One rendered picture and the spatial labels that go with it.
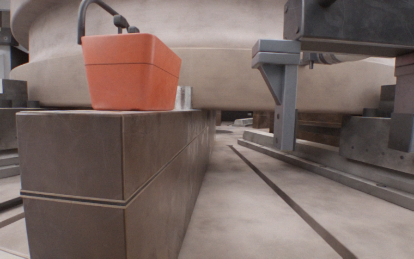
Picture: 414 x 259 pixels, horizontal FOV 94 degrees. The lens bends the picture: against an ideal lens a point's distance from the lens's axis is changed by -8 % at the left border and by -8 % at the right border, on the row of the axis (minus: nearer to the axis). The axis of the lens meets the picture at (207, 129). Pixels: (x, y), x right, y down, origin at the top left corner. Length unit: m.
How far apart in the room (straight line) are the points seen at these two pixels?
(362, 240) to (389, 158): 0.45
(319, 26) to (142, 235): 0.32
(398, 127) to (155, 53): 0.34
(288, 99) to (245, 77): 0.75
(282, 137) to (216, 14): 1.01
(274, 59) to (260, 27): 0.98
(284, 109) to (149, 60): 0.24
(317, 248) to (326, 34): 0.61
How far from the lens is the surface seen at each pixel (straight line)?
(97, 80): 0.40
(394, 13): 0.26
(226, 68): 0.95
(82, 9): 0.45
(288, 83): 0.21
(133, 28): 0.48
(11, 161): 1.55
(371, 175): 1.31
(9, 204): 1.04
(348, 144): 1.26
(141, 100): 0.37
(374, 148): 1.19
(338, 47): 0.25
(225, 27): 1.15
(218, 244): 0.67
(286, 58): 0.21
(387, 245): 0.85
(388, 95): 1.30
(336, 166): 1.43
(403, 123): 0.29
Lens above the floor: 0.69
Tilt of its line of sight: 6 degrees down
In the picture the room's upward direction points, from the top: 1 degrees clockwise
